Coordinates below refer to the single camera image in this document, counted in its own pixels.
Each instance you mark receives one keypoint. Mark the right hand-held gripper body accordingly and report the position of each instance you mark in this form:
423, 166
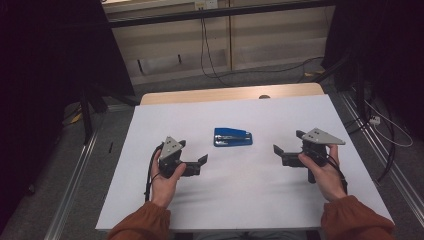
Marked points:
316, 146

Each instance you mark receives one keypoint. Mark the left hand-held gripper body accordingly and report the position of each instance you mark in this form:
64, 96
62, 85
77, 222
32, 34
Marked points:
170, 150

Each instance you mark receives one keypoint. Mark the blue stapler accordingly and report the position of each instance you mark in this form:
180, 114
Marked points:
232, 137

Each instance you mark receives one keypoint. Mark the person's right hand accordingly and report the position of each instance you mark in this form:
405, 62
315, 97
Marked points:
328, 180

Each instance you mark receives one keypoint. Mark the person's left hand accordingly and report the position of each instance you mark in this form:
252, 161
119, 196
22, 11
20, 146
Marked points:
165, 190

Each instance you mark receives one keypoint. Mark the dark table grommet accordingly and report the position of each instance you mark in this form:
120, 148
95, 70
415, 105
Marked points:
264, 97

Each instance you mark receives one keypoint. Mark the white table mat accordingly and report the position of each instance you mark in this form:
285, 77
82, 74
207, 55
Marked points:
240, 200

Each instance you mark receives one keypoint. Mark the small black stick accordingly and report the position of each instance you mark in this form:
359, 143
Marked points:
110, 147

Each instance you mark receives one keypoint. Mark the white power plug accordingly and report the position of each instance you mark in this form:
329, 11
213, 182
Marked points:
375, 120

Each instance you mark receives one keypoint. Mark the black stand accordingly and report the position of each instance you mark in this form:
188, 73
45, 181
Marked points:
87, 123
359, 93

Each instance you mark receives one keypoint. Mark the yellow floor tape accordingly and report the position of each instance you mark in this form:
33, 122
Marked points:
76, 118

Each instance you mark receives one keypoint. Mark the beige wooden cabinet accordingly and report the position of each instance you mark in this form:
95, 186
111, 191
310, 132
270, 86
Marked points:
266, 33

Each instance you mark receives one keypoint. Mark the black curtain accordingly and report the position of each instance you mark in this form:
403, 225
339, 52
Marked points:
393, 40
50, 50

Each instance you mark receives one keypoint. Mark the black horizontal bar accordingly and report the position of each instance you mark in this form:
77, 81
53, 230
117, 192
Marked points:
216, 13

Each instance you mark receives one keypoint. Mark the aluminium floor rail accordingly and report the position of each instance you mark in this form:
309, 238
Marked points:
405, 188
71, 190

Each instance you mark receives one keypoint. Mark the white wall socket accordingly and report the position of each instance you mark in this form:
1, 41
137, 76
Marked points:
206, 4

